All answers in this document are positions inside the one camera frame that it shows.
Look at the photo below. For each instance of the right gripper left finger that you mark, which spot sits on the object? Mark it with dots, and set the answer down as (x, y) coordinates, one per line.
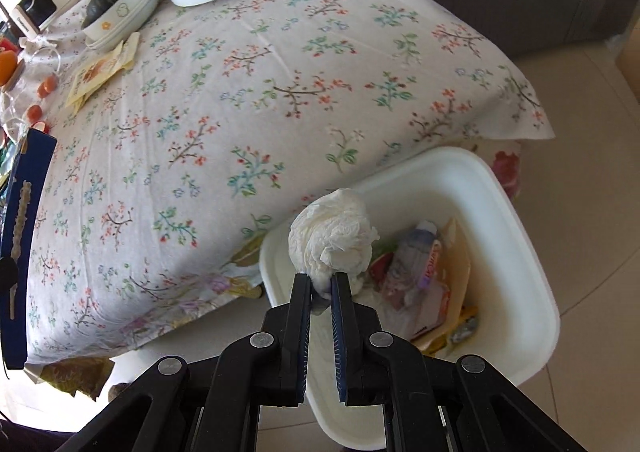
(267, 368)

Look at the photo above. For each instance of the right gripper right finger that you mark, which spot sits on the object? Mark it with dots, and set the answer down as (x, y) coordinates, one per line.
(376, 368)

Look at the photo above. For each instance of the milk carton red blue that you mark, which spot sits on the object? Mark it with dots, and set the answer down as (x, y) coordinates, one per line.
(442, 302)

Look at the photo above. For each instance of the clear plastic bottle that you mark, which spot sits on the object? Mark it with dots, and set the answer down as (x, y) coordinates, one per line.
(414, 267)

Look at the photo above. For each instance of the yellow snack wrapper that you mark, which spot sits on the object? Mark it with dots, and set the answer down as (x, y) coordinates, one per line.
(465, 327)

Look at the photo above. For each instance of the green snack bag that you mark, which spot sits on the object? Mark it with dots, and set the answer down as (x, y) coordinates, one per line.
(382, 257)

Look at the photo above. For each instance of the white tissue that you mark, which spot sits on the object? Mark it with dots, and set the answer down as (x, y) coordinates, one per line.
(332, 234)

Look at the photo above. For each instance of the blue cardboard box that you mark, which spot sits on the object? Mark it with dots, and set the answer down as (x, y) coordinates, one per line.
(26, 181)

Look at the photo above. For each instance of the cream burger wrapper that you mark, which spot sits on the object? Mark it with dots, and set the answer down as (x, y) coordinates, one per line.
(93, 74)

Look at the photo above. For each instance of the white trash bin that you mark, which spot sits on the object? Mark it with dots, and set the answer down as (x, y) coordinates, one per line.
(519, 320)

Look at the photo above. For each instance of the floral tablecloth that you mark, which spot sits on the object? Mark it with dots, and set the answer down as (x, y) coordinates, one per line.
(234, 116)

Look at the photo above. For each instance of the small orange tomato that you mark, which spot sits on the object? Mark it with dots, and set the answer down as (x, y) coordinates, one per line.
(42, 91)
(34, 114)
(50, 83)

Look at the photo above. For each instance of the white plate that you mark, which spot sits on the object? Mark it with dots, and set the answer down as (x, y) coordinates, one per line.
(121, 32)

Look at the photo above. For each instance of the white flower-print bowl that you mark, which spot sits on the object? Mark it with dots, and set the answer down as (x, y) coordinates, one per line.
(119, 12)

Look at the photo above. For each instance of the large orange fruit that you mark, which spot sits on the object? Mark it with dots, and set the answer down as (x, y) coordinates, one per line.
(8, 65)

